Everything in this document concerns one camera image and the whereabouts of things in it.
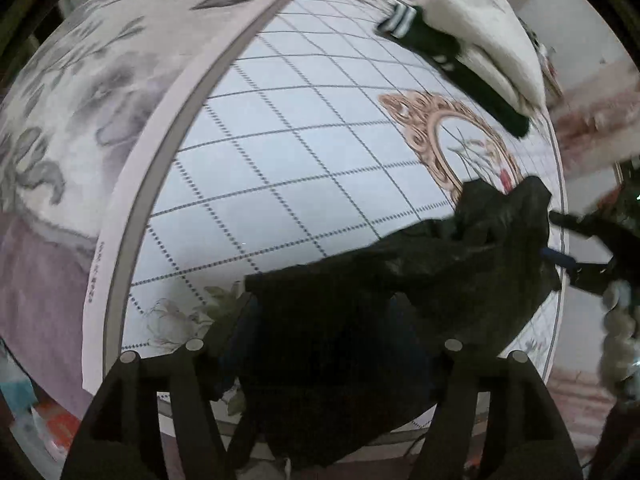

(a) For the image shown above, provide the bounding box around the white pillow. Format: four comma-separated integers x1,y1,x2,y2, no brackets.
419,0,548,113

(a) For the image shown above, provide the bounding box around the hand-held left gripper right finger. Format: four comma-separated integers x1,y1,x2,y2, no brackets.
409,338,584,480

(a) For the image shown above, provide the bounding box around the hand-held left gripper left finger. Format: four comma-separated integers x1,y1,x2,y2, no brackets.
60,294,261,480

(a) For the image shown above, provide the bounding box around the large black garment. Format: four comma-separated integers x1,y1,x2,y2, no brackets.
207,176,563,470

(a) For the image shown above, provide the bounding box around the orange and teal object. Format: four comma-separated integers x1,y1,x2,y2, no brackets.
0,345,83,466

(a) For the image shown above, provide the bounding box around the dark garment with striped cuff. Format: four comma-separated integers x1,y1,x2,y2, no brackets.
375,3,531,139

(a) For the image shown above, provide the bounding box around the person's right hand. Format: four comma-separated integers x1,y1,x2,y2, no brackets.
599,280,640,396

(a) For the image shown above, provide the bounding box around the purple cloth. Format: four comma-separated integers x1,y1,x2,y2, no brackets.
0,209,108,421

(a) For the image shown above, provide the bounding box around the grey floral blanket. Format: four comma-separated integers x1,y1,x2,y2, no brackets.
0,0,323,256

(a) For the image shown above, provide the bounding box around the grid-patterned white bed sheet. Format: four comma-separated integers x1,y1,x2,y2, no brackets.
80,0,569,456

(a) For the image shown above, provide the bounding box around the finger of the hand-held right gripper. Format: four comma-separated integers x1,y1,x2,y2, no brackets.
548,211,621,253
541,246,615,295

